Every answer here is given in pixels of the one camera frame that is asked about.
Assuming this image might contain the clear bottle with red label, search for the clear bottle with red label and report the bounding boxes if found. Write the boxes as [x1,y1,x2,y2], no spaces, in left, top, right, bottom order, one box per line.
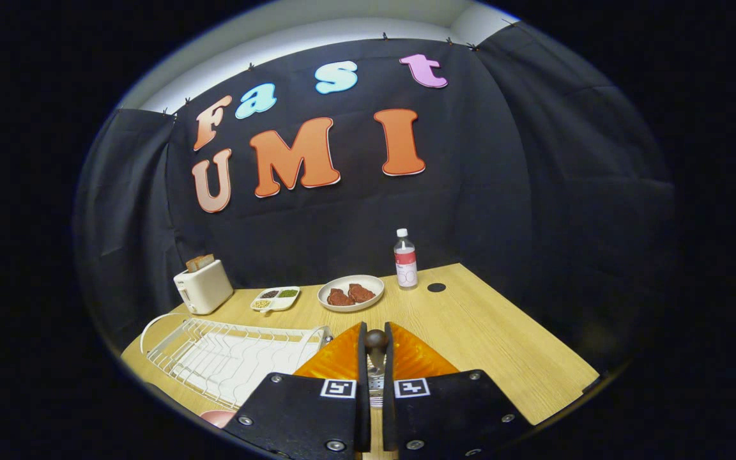
[394,228,418,291]

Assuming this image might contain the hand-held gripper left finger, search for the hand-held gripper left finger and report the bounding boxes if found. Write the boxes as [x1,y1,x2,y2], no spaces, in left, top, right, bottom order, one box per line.
[222,321,372,460]

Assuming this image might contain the white plate with meat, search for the white plate with meat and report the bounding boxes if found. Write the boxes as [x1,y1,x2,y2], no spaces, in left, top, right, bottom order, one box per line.
[318,275,385,312]

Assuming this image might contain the dark-handled metal spoon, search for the dark-handled metal spoon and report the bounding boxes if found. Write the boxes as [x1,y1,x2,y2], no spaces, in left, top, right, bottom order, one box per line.
[364,329,390,410]

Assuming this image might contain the black backdrop cloth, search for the black backdrop cloth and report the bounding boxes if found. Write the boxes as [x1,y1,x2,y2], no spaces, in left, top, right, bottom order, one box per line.
[73,22,675,378]

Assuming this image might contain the white divided bean dish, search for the white divided bean dish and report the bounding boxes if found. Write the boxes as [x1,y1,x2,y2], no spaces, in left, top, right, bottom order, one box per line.
[250,286,301,313]

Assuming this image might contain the white wire dish rack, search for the white wire dish rack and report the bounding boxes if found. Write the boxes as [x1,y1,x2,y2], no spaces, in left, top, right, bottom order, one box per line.
[140,312,334,411]

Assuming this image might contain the pink plate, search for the pink plate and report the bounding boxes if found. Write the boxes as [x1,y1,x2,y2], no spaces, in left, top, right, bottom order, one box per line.
[200,410,236,429]

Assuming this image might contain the white rack drip tray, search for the white rack drip tray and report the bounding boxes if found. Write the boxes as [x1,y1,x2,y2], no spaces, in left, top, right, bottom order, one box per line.
[173,332,318,403]

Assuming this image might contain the white toaster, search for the white toaster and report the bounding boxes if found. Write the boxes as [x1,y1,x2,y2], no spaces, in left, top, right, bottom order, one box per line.
[173,259,234,315]

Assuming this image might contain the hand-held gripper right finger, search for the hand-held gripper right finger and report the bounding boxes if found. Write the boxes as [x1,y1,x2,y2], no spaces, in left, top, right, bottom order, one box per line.
[382,321,532,460]

